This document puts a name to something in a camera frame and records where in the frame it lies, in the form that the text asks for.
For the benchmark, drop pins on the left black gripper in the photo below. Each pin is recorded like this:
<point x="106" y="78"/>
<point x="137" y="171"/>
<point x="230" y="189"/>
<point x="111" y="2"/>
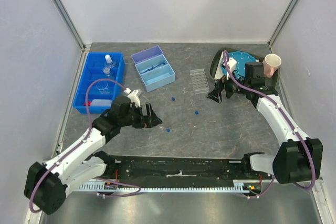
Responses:
<point x="146" y="121"/>

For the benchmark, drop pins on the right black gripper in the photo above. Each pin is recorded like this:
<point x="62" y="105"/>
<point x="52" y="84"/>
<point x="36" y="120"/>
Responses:
<point x="216" y="94"/>

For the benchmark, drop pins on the glass stirring pipette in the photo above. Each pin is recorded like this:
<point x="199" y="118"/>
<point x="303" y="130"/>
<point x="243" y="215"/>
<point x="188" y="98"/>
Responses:
<point x="184" y="109"/>

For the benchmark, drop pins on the blue safety glasses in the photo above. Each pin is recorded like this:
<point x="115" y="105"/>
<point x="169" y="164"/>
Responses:
<point x="153" y="67"/>

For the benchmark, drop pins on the glass funnel dish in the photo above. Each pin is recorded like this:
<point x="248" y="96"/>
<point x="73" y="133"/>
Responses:
<point x="103" y="87"/>

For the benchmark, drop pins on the red cap wash bottle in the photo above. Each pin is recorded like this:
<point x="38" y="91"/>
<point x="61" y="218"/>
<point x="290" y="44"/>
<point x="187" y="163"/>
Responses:
<point x="99" y="103"/>

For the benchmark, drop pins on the small glass beaker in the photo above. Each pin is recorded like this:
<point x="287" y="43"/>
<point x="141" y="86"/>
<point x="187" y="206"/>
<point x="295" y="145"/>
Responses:
<point x="108" y="73"/>

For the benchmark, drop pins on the clear flask white cap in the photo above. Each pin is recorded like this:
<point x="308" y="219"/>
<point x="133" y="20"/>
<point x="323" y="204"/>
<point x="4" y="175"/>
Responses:
<point x="110" y="63"/>

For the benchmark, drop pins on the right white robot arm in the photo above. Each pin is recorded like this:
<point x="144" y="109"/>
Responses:
<point x="298" y="159"/>

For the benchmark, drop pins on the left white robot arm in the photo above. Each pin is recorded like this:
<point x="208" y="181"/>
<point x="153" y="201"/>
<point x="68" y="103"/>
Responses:
<point x="49" y="184"/>

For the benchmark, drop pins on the white paper sheet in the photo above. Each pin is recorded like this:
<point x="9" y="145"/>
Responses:
<point x="219" y="69"/>

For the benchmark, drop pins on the clear test tube rack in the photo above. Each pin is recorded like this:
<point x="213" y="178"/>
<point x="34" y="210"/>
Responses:
<point x="199" y="81"/>

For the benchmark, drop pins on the teal dotted plate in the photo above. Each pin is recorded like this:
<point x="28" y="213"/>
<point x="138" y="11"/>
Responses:
<point x="241" y="59"/>

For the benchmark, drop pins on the light blue box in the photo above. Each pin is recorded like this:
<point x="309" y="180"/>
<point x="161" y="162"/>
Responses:
<point x="158" y="77"/>
<point x="151" y="64"/>

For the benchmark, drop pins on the dark grey tray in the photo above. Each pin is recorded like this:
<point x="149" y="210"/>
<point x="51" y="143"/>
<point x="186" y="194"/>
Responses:
<point x="211" y="71"/>

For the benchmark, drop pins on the pink paper cup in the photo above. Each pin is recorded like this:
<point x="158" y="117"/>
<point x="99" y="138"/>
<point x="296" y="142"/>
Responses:
<point x="271" y="63"/>

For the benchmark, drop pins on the blue compartment bin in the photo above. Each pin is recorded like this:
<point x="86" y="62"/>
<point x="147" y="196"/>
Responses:
<point x="93" y="90"/>

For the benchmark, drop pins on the purple plastic box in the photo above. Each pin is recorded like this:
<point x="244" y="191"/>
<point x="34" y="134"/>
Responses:
<point x="147" y="54"/>

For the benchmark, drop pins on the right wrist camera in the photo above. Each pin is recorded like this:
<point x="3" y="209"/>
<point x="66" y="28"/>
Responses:
<point x="230" y="65"/>

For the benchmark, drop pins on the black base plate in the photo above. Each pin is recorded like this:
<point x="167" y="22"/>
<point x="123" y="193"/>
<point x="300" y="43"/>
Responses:
<point x="172" y="172"/>

